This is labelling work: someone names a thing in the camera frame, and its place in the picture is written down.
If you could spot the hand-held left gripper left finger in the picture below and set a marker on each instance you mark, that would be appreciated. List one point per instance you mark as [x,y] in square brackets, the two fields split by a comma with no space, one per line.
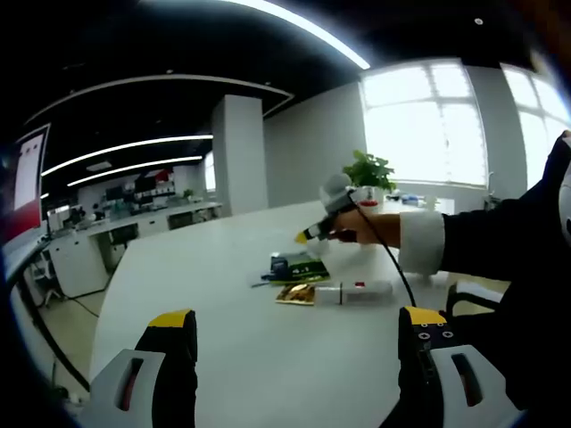
[171,365]

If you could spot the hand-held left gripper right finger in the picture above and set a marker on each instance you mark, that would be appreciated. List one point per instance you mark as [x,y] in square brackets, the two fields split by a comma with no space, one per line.
[428,356]

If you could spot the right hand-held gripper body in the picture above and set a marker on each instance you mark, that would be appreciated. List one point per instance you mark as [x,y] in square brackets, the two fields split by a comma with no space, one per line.
[336,191]

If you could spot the green skincare sachet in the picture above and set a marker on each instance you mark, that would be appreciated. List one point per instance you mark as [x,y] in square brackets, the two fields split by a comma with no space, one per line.
[308,269]

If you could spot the gold skincare sachet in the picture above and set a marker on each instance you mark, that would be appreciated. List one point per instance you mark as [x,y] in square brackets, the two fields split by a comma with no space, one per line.
[296,295]

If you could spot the white skincare bottle red label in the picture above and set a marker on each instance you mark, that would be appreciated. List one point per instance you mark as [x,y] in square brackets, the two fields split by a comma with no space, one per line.
[357,292]

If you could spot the person's right hand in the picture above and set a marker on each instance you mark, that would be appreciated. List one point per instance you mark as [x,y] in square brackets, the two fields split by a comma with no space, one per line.
[370,227]

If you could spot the potted green plant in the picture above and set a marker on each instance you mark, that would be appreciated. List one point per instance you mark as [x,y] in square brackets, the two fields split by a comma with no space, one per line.
[368,171]

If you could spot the blue packet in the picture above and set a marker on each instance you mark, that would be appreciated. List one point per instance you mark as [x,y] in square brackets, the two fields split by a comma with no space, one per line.
[408,198]

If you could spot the white box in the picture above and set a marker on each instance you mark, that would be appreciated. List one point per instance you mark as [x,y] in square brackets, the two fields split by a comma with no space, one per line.
[430,203]

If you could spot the large window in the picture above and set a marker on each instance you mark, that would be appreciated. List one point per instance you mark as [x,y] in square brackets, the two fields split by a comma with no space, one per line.
[424,134]
[535,134]

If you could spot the white workbench row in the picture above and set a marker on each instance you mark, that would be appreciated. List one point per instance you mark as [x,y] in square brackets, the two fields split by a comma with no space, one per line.
[147,220]

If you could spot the white mesh office chair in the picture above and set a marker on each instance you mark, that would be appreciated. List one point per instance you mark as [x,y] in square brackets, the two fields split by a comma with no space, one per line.
[44,276]

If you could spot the long ceiling light strip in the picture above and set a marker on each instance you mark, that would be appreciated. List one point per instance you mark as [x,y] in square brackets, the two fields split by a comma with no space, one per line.
[312,27]

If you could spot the white chest device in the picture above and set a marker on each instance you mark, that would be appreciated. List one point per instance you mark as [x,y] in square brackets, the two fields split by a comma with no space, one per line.
[565,200]

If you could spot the computer monitor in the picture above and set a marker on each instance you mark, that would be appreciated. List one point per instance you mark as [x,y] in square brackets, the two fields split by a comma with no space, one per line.
[27,178]

